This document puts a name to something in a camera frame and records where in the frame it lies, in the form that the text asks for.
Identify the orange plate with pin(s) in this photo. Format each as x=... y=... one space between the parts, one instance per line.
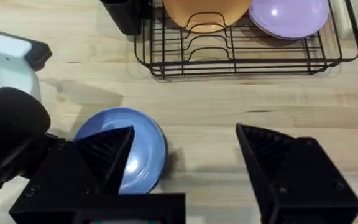
x=204 y=12

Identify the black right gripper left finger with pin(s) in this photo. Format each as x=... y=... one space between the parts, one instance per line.
x=82 y=168

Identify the black cutlery holder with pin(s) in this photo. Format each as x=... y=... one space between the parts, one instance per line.
x=126 y=15

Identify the purple plate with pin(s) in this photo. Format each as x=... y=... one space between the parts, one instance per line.
x=291 y=18

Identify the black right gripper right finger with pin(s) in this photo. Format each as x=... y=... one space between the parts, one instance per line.
x=303 y=180

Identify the blue plate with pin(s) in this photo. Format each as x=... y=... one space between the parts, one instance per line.
x=149 y=149

